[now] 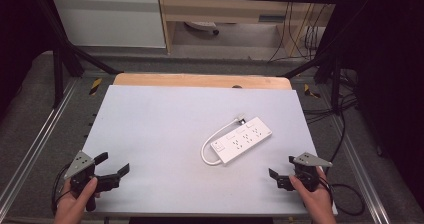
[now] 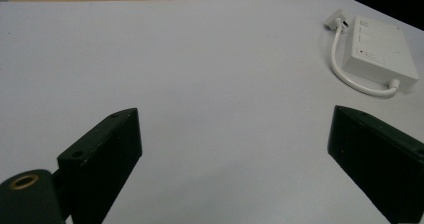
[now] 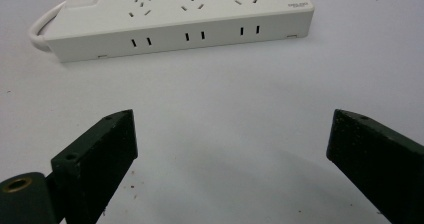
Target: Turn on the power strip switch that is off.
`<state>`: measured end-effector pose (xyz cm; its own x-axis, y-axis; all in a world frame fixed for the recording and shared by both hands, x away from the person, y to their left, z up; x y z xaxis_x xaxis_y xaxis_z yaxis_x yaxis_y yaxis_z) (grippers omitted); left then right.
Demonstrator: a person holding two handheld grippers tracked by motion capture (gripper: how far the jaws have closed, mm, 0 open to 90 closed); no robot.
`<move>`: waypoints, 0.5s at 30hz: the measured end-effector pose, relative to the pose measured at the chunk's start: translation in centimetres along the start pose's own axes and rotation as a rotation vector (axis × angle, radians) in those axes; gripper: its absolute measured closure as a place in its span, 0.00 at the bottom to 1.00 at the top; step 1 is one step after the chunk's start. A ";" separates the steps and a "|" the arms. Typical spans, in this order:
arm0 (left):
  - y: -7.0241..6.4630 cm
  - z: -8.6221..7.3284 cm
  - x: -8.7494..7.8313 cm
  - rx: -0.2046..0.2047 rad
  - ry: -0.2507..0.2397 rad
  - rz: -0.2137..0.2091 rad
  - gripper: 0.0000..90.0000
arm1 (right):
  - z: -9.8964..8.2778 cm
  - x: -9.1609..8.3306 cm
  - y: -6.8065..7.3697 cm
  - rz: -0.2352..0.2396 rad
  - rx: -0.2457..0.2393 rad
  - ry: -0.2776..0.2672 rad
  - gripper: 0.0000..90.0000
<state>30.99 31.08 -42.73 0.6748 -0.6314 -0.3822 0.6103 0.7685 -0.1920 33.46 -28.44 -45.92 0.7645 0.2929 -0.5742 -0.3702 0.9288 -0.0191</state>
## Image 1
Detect aluminium rail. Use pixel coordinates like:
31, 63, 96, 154
328, 114, 392, 224
0, 78, 80, 216

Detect person's right hand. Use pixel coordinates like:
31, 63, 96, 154
288, 167, 338, 224

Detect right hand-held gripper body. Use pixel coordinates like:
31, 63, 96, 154
277, 151, 334, 192

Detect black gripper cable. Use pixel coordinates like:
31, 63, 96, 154
50, 163, 73, 216
323, 112, 366, 217

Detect black floor cables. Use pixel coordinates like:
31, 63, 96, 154
301, 68, 359, 125

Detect person's left hand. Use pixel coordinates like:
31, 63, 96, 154
52, 176, 101, 224

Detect office chair base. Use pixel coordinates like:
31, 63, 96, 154
184, 20, 221, 36

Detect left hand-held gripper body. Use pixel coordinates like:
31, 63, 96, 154
63, 149, 120, 213

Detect hanging black cables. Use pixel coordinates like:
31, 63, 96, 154
267, 0, 332, 64

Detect yellow black tape mark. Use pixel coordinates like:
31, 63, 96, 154
88, 77, 103, 96

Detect black curtain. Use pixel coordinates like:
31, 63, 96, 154
0, 0, 46, 113
341, 0, 424, 203

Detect white power strip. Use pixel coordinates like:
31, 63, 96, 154
210, 116, 273, 166

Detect white cabinet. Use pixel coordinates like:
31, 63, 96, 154
50, 0, 167, 49

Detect white power strip cable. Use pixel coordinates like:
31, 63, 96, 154
200, 116, 247, 167

